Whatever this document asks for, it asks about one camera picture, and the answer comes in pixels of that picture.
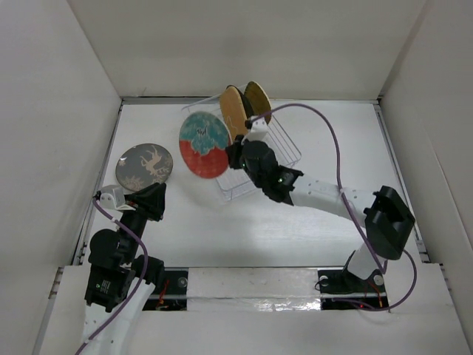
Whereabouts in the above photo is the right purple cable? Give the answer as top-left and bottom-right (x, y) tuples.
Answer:
(244, 103), (418, 312)

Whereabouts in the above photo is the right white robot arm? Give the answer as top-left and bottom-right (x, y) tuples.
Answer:
(225, 141), (415, 291)

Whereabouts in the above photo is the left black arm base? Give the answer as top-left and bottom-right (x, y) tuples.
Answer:
(143, 268), (188, 311)

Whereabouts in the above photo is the yellow woven bamboo plate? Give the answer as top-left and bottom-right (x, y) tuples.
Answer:
(244, 81), (272, 124)

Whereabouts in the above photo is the grey deer pattern plate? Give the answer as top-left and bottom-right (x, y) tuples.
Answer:
(115, 143), (174, 192)

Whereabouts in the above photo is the square woven bamboo tray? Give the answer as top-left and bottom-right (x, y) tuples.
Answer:
(219, 86), (248, 141)

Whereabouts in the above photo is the white wire dish rack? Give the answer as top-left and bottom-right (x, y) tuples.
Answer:
(178, 87), (302, 204)

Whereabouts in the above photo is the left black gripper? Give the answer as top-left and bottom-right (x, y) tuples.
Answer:
(118, 180), (166, 261)

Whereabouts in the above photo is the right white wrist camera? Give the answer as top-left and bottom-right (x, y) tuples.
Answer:
(234, 118), (268, 144)

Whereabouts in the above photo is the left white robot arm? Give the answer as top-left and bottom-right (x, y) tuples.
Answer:
(76, 183), (166, 354)

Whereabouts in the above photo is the red and teal plate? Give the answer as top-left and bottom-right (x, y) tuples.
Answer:
(178, 111), (231, 179)

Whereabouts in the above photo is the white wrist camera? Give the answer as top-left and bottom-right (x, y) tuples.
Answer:
(95, 185), (126, 211)
(234, 118), (268, 144)

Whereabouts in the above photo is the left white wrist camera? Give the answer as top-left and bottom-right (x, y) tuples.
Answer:
(95, 185), (126, 211)

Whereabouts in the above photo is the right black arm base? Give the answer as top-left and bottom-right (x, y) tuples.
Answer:
(314, 268), (389, 311)

